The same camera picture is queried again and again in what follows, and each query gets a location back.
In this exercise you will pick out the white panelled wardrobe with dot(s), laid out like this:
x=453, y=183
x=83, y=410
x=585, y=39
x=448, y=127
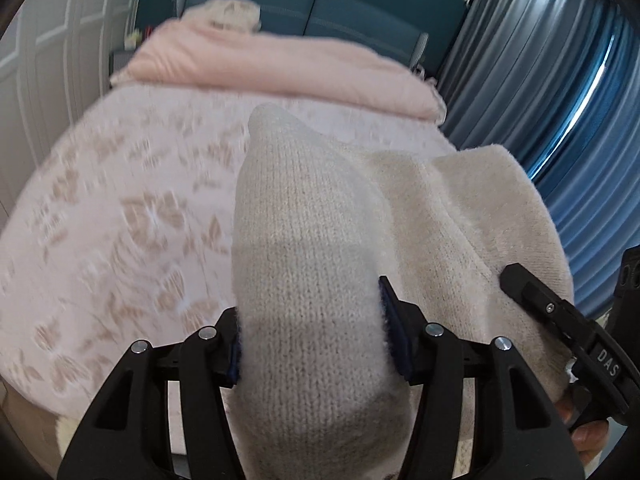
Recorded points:
x=55, y=63

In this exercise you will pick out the blue grey curtain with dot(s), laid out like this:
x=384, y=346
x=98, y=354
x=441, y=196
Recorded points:
x=556, y=82

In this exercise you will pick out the cream plush pillow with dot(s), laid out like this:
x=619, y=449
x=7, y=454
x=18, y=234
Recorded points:
x=237, y=15

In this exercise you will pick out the grey bedside table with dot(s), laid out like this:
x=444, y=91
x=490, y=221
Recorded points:
x=120, y=56

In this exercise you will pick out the pink butterfly bedspread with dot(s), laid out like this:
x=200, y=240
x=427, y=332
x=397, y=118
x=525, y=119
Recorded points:
x=125, y=231

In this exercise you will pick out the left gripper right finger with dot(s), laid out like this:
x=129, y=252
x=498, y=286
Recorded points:
x=518, y=433

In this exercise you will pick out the beige knitted sweater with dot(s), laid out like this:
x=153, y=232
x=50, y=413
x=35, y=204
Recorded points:
x=317, y=222

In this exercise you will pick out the pink folded blanket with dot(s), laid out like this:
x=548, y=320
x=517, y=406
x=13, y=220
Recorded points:
x=182, y=53

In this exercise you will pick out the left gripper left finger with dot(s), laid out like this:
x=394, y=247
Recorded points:
x=125, y=431

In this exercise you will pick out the blue upholstered headboard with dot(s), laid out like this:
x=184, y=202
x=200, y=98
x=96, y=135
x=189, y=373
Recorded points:
x=350, y=20

